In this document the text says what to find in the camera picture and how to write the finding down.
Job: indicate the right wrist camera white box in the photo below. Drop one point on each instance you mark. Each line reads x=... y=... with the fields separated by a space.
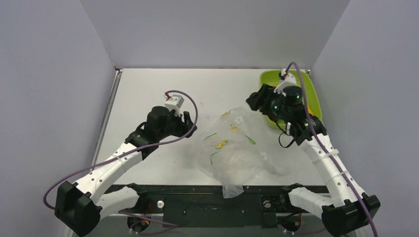
x=286 y=79

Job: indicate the green plastic tray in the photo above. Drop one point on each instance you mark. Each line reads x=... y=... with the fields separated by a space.
x=271 y=77

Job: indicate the clear plastic bag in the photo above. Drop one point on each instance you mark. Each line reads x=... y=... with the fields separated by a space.
x=234 y=151

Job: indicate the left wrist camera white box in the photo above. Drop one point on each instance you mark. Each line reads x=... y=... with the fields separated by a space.
x=174 y=102

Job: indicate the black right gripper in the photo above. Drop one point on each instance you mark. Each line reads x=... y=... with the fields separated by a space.
x=262 y=99

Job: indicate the aluminium table rail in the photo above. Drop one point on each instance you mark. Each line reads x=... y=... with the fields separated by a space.
x=108 y=110

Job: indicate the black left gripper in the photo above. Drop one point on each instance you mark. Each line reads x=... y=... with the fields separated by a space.
x=184 y=126

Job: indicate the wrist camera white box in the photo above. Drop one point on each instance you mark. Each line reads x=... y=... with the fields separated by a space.
x=286 y=79
x=174 y=102

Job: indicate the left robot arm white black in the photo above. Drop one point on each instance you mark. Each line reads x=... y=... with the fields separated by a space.
x=79 y=205

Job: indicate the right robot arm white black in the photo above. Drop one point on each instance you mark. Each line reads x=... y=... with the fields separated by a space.
x=349 y=208

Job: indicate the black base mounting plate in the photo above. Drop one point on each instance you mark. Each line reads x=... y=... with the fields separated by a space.
x=205 y=206

